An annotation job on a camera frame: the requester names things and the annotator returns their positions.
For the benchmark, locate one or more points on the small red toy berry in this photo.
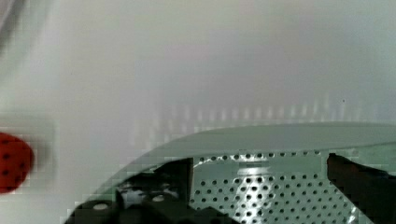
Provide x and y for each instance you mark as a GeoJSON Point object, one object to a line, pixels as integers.
{"type": "Point", "coordinates": [16, 162]}

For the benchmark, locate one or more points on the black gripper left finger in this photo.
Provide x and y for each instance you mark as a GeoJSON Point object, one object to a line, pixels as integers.
{"type": "Point", "coordinates": [159, 197]}

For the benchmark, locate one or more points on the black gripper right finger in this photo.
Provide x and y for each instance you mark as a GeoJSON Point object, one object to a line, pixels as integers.
{"type": "Point", "coordinates": [371, 190]}

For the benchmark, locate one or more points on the green perforated strainer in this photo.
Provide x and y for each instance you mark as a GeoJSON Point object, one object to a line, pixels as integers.
{"type": "Point", "coordinates": [272, 174]}

